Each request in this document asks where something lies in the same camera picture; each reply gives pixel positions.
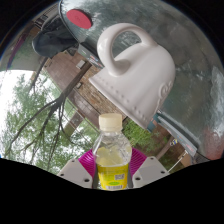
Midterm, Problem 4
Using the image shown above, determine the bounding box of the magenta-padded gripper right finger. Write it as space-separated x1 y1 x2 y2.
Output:
127 147 170 189

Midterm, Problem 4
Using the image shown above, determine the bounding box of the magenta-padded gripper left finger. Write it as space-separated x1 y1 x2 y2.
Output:
57 148 99 190

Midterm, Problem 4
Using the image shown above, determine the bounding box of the clear bottle with yellow label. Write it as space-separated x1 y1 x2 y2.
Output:
91 112 133 191

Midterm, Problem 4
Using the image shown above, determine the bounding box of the green plant in blue pot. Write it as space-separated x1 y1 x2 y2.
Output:
123 116 161 148

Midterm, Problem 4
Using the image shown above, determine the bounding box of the white ceramic mug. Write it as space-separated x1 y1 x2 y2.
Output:
88 22 177 130

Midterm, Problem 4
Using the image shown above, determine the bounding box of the black laptop with stickers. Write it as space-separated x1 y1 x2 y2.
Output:
77 41 105 69

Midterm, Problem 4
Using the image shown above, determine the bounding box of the closed maroon patio umbrella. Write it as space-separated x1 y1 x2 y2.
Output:
6 31 33 69

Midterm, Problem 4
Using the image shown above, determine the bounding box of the flat round red coaster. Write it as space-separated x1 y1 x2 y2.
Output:
65 8 93 30

